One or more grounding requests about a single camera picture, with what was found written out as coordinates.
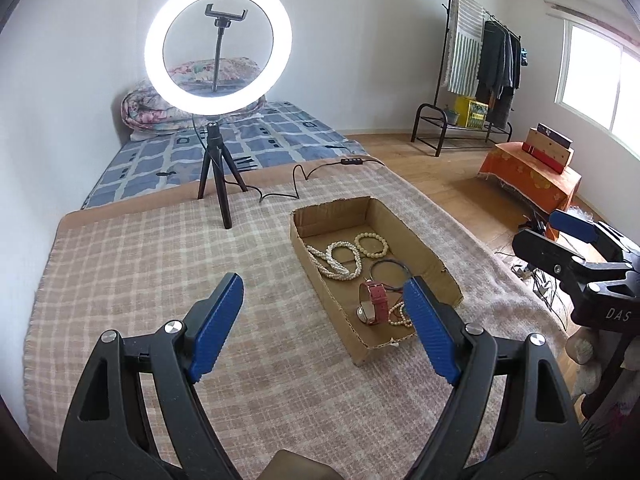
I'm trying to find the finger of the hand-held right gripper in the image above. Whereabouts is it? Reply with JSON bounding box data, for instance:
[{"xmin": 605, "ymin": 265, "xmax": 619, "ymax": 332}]
[
  {"xmin": 549, "ymin": 210, "xmax": 640, "ymax": 263},
  {"xmin": 511, "ymin": 229, "xmax": 628, "ymax": 306}
]

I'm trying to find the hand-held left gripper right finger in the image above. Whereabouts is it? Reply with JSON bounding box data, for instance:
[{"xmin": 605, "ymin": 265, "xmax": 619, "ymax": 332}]
[{"xmin": 402, "ymin": 275, "xmax": 587, "ymax": 480}]

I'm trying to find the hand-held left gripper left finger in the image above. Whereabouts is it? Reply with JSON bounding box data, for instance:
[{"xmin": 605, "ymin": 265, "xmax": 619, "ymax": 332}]
[{"xmin": 56, "ymin": 272, "xmax": 246, "ymax": 480}]

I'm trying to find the small bead pearl necklace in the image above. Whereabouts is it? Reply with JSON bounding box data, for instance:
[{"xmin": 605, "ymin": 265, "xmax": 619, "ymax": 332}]
[{"xmin": 386, "ymin": 300, "xmax": 417, "ymax": 330}]

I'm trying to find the red strap wristwatch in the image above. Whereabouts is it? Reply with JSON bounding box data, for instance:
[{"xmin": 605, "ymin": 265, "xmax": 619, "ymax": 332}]
[{"xmin": 356, "ymin": 280, "xmax": 392, "ymax": 326}]

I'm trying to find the black ring bangle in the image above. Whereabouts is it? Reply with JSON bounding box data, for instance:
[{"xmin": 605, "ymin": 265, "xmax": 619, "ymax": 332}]
[{"xmin": 369, "ymin": 259, "xmax": 416, "ymax": 292}]

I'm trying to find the thick pearl necklace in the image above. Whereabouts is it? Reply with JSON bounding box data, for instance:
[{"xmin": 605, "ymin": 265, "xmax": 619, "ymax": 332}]
[{"xmin": 305, "ymin": 241, "xmax": 362, "ymax": 282}]

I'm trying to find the person's right hand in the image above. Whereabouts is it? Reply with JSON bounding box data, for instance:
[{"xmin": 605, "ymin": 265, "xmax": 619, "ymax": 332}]
[{"xmin": 567, "ymin": 331, "xmax": 608, "ymax": 396}]

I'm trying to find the orange cloth covered table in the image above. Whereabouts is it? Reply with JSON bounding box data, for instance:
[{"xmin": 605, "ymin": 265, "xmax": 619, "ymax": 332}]
[{"xmin": 477, "ymin": 141, "xmax": 583, "ymax": 213}]

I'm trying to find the tan cardboard box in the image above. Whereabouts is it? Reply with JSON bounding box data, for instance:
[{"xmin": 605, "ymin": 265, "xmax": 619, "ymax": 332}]
[{"xmin": 526, "ymin": 128, "xmax": 576, "ymax": 166}]

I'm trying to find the beige plaid blanket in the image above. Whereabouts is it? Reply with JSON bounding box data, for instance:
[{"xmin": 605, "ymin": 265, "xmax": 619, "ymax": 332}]
[{"xmin": 22, "ymin": 159, "xmax": 571, "ymax": 480}]

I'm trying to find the dark striped garment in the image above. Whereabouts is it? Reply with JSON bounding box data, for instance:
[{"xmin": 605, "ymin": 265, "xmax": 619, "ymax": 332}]
[{"xmin": 580, "ymin": 405, "xmax": 631, "ymax": 480}]

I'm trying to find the yellow plastic crate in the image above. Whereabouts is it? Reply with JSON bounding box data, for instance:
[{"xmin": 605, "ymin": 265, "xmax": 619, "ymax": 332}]
[{"xmin": 454, "ymin": 96, "xmax": 490, "ymax": 128}]

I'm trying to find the window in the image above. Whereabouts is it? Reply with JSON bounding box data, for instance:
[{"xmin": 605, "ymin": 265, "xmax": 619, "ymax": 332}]
[{"xmin": 547, "ymin": 0, "xmax": 640, "ymax": 156}]

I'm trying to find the black hanging garment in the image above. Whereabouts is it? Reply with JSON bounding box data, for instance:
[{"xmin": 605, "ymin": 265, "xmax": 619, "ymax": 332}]
[{"xmin": 487, "ymin": 30, "xmax": 522, "ymax": 131}]

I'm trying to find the black tripod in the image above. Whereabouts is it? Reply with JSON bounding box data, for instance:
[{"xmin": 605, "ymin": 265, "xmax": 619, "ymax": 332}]
[{"xmin": 196, "ymin": 121, "xmax": 249, "ymax": 231}]

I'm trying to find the dark grey hanging garment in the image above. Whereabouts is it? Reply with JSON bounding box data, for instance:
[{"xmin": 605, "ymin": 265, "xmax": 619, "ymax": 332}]
[{"xmin": 476, "ymin": 21, "xmax": 507, "ymax": 103}]

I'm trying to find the black metal clothes rack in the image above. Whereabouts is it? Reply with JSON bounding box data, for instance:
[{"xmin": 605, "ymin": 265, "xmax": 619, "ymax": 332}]
[{"xmin": 411, "ymin": 0, "xmax": 523, "ymax": 157}]

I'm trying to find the striped hanging towel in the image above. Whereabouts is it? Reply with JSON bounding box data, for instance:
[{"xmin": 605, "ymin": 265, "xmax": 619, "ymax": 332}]
[{"xmin": 446, "ymin": 0, "xmax": 485, "ymax": 96}]

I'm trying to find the blue patterned mattress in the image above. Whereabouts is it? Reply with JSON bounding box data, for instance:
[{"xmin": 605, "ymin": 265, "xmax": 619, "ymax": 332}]
[{"xmin": 80, "ymin": 100, "xmax": 371, "ymax": 211}]

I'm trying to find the floral folded quilt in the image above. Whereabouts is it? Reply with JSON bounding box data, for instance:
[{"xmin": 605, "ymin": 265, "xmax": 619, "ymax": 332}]
[{"xmin": 121, "ymin": 57, "xmax": 271, "ymax": 142}]

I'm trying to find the black phone holder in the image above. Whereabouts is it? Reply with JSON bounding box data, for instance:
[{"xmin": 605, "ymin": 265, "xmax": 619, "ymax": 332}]
[{"xmin": 205, "ymin": 4, "xmax": 247, "ymax": 97}]

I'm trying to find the power strip with cables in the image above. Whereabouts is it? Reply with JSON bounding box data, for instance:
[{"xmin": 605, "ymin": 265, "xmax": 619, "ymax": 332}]
[{"xmin": 495, "ymin": 210, "xmax": 568, "ymax": 331}]

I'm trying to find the cream bead bracelet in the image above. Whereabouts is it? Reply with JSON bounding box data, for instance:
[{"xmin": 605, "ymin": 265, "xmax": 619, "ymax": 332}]
[{"xmin": 354, "ymin": 231, "xmax": 390, "ymax": 259}]

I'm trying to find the black ring light cable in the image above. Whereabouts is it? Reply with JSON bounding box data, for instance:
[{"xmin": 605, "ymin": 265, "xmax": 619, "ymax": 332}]
[{"xmin": 187, "ymin": 114, "xmax": 383, "ymax": 204}]

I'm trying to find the white ring light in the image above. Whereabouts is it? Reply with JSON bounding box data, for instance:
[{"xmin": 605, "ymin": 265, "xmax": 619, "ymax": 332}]
[{"xmin": 144, "ymin": 0, "xmax": 293, "ymax": 115}]

